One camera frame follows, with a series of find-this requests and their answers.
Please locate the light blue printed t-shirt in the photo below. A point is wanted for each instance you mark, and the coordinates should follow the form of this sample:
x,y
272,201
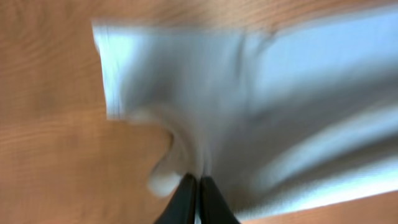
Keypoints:
x,y
301,118

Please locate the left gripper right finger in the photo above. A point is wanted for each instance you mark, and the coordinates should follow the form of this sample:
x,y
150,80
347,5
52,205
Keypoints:
x,y
213,208

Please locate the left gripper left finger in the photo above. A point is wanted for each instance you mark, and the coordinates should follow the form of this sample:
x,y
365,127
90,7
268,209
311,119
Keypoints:
x,y
181,208

